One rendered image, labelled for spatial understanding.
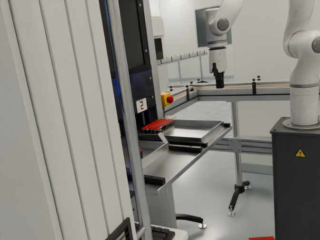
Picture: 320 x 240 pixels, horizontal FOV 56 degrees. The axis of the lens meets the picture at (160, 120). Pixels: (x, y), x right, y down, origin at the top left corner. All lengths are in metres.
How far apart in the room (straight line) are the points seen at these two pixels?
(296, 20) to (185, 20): 8.92
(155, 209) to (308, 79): 1.00
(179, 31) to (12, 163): 10.06
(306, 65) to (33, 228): 1.22
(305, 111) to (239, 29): 1.49
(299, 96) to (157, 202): 0.91
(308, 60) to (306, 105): 0.20
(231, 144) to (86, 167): 1.98
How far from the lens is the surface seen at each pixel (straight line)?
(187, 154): 1.19
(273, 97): 2.19
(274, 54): 2.77
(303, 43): 1.40
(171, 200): 1.86
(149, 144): 1.28
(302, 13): 1.47
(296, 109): 1.50
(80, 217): 0.48
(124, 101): 0.58
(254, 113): 2.90
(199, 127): 1.51
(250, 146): 2.36
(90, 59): 0.48
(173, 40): 10.55
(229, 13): 1.26
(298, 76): 1.46
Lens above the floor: 1.30
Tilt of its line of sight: 14 degrees down
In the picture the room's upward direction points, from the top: 7 degrees counter-clockwise
